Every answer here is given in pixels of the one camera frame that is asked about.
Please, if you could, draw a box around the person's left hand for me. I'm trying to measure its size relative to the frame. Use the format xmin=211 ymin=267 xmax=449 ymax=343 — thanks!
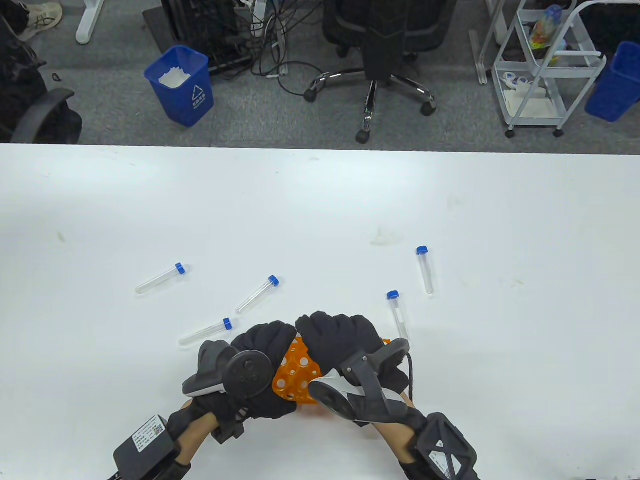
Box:
xmin=167 ymin=322 xmax=301 ymax=441

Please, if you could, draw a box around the person's right hand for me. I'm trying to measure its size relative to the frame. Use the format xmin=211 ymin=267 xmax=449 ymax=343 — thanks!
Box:
xmin=295 ymin=311 xmax=426 ymax=436

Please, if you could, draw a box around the blue-capped clear test tube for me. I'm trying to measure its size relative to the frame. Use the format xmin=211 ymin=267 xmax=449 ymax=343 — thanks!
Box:
xmin=135 ymin=262 xmax=187 ymax=296
xmin=386 ymin=290 xmax=410 ymax=342
xmin=178 ymin=317 xmax=234 ymax=347
xmin=236 ymin=275 xmax=281 ymax=315
xmin=415 ymin=246 xmax=435 ymax=296

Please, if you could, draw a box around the orange test tube rack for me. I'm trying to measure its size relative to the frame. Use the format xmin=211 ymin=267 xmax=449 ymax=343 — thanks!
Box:
xmin=271 ymin=336 xmax=392 ymax=406

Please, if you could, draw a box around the person's right forearm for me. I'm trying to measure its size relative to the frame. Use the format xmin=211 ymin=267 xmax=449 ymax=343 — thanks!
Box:
xmin=372 ymin=420 xmax=418 ymax=468

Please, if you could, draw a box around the grey and black handheld controller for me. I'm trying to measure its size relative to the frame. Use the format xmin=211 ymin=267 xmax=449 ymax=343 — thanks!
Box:
xmin=181 ymin=340 xmax=275 ymax=399
xmin=307 ymin=338 xmax=411 ymax=426

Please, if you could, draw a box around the black labelled wrist box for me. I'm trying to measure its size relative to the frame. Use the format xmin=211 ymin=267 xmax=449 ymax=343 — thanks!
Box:
xmin=113 ymin=414 xmax=176 ymax=473

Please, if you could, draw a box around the blue bin with white symbol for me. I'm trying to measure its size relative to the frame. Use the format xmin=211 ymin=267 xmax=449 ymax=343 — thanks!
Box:
xmin=144 ymin=45 xmax=216 ymax=128

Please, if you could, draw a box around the white crumpled paper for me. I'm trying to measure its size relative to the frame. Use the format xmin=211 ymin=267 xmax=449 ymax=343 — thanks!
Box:
xmin=158 ymin=66 xmax=192 ymax=90

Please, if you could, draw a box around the white desk foot bar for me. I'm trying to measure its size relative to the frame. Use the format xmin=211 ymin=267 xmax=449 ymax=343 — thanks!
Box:
xmin=275 ymin=25 xmax=290 ymax=76

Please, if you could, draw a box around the black swivel office chair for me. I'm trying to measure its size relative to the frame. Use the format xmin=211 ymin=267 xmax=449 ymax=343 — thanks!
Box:
xmin=303 ymin=0 xmax=458 ymax=146

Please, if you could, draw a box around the white sheet on cart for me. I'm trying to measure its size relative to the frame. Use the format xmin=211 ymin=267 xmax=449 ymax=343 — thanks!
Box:
xmin=505 ymin=85 xmax=556 ymax=118

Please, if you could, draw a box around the white desk leg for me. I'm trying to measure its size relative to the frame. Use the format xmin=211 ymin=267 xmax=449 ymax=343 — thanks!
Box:
xmin=469 ymin=0 xmax=508 ymax=86
xmin=76 ymin=0 xmax=105 ymax=45

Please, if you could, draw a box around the black computer tower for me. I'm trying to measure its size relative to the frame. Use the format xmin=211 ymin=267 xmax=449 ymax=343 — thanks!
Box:
xmin=160 ymin=0 xmax=253 ymax=76

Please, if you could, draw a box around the white power strip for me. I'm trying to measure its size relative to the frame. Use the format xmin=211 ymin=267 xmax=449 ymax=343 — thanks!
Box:
xmin=249 ymin=0 xmax=271 ymax=36

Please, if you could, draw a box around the dark floor board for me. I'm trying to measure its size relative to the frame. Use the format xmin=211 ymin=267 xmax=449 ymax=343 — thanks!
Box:
xmin=142 ymin=7 xmax=176 ymax=53

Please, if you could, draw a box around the black armrest chair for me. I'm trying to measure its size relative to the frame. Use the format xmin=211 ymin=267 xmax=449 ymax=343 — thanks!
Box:
xmin=0 ymin=10 xmax=83 ymax=145

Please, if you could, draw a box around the white wheeled cart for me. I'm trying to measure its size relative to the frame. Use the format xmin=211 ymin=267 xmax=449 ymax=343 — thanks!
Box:
xmin=491 ymin=0 xmax=608 ymax=139

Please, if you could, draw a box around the plain blue bin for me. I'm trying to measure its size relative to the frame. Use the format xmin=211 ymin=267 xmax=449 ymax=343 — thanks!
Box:
xmin=584 ymin=41 xmax=640 ymax=123

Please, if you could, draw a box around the colourful plastic bottle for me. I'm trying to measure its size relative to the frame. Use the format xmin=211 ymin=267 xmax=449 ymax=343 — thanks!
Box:
xmin=529 ymin=5 xmax=565 ymax=51

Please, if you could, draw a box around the black controller cable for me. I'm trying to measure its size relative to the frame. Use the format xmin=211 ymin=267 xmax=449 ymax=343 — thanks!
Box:
xmin=404 ymin=352 xmax=417 ymax=403

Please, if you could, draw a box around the black glove bracket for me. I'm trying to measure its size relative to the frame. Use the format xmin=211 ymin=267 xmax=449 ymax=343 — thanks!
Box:
xmin=210 ymin=415 xmax=246 ymax=444

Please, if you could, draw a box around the black lattice wrist mount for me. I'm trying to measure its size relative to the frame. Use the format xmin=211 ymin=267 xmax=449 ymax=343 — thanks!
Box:
xmin=415 ymin=412 xmax=478 ymax=480

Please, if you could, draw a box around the black cable bundle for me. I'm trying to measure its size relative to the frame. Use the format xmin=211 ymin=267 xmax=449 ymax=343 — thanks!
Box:
xmin=235 ymin=0 xmax=326 ymax=96

